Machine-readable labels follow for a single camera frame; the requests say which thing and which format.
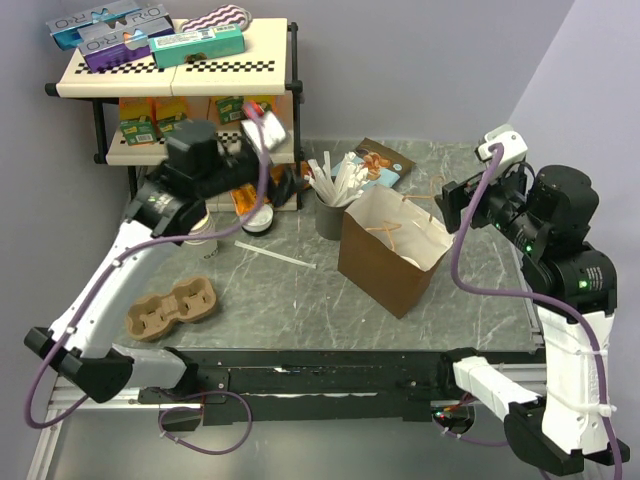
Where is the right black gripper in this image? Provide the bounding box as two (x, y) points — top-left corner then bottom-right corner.
(432, 158), (543, 248)

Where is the stack of white cup lids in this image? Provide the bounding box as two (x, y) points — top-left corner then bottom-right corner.
(241, 204), (274, 236)

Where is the single white straw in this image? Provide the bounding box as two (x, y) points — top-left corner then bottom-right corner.
(234, 240), (317, 269)

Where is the brown paper takeout bag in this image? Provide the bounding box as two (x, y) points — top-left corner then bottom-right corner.
(338, 185), (454, 319)

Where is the stack of white paper cups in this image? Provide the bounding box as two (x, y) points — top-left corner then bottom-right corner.
(183, 211), (218, 260)

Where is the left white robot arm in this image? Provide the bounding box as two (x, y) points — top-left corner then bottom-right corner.
(24, 113), (288, 403)

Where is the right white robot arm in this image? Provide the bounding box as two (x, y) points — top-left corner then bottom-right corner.
(436, 165), (630, 476)

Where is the orange snack bag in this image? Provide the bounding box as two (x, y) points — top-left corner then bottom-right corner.
(230, 164), (289, 216)

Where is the grey straw holder cup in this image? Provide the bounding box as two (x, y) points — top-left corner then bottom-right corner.
(315, 194), (347, 241)

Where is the light blue nut bag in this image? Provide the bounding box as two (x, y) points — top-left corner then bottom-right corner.
(346, 138), (415, 190)

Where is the green orange box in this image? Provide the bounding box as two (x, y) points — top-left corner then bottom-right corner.
(247, 95), (277, 116)
(154, 96), (189, 138)
(212, 96), (244, 125)
(119, 97), (157, 146)

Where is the brown cardboard cup carrier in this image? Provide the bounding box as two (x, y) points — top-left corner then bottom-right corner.
(125, 276), (217, 342)

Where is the cream checkered shelf rack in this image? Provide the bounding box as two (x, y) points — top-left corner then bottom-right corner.
(45, 18), (304, 186)

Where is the green orange box far left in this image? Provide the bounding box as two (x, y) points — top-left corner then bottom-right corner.
(119, 97), (157, 146)

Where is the teal carton box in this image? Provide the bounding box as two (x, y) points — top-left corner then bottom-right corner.
(149, 24), (246, 69)

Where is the purple white wavy pouch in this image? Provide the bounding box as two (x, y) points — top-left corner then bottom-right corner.
(180, 4), (253, 32)

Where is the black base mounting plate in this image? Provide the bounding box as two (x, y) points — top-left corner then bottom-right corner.
(138, 347), (476, 426)

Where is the purple O-R-O box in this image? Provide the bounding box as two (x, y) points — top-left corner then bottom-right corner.
(78, 18), (174, 73)

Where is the blue O-R-O box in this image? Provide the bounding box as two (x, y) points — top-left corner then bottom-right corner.
(46, 1), (173, 50)

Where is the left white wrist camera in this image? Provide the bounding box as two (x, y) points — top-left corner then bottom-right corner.
(241, 101), (288, 152)

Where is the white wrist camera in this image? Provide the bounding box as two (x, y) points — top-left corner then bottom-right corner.
(241, 101), (288, 152)
(475, 124), (528, 179)

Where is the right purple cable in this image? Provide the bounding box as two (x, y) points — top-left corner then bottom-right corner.
(439, 142), (623, 480)

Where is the purple cable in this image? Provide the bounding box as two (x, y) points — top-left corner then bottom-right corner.
(439, 142), (623, 480)
(24, 104), (271, 455)

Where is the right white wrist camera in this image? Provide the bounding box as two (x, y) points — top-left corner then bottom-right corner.
(475, 124), (528, 179)

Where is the aluminium rail frame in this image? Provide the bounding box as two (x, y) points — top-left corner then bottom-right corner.
(24, 324), (601, 480)

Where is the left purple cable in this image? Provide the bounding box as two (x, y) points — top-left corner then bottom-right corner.
(24, 104), (271, 455)

